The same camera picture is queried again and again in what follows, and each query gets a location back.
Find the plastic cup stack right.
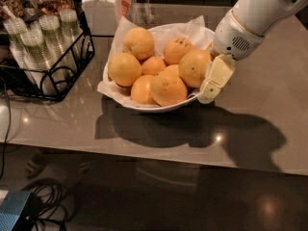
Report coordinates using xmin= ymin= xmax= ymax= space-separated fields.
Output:
xmin=60 ymin=9 xmax=82 ymax=59

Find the plastic cup stack far left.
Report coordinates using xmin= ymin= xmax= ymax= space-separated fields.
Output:
xmin=4 ymin=17 xmax=35 ymax=84

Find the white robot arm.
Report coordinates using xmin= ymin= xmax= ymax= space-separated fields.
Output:
xmin=197 ymin=0 xmax=308 ymax=104

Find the black cable left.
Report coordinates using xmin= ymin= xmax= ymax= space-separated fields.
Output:
xmin=0 ymin=75 xmax=13 ymax=180

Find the granola jar far left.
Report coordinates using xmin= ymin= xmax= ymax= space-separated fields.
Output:
xmin=0 ymin=0 xmax=24 ymax=24

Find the white lidded jar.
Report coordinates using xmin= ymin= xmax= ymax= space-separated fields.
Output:
xmin=82 ymin=0 xmax=117 ymax=36

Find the black wire rack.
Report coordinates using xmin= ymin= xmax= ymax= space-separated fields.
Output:
xmin=0 ymin=0 xmax=94 ymax=101

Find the blue grey box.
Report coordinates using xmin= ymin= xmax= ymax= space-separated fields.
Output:
xmin=0 ymin=191 xmax=33 ymax=231

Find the small orange centre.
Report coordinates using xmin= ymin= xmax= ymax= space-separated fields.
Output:
xmin=141 ymin=56 xmax=167 ymax=75

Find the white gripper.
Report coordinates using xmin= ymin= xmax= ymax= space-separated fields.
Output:
xmin=197 ymin=10 xmax=264 ymax=104

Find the white ceramic bowl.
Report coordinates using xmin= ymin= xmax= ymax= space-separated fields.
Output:
xmin=102 ymin=23 xmax=216 ymax=114

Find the plastic cup stack front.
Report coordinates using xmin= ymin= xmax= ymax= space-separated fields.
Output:
xmin=20 ymin=28 xmax=64 ymax=95

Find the orange hidden middle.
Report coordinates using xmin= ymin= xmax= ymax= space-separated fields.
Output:
xmin=160 ymin=64 xmax=179 ymax=76

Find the red white packet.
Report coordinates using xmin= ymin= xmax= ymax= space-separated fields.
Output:
xmin=115 ymin=0 xmax=131 ymax=20

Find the plastic cup stack middle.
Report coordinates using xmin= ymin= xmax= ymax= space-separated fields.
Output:
xmin=38 ymin=14 xmax=76 ymax=80

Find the plastic cup stack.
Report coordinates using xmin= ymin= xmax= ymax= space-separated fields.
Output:
xmin=60 ymin=9 xmax=82 ymax=59
xmin=20 ymin=28 xmax=64 ymax=95
xmin=4 ymin=17 xmax=35 ymax=84
xmin=38 ymin=14 xmax=76 ymax=80

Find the black cable bundle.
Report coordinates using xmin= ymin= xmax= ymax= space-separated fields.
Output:
xmin=20 ymin=176 xmax=78 ymax=231

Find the large orange front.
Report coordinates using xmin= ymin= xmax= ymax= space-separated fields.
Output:
xmin=150 ymin=71 xmax=188 ymax=107

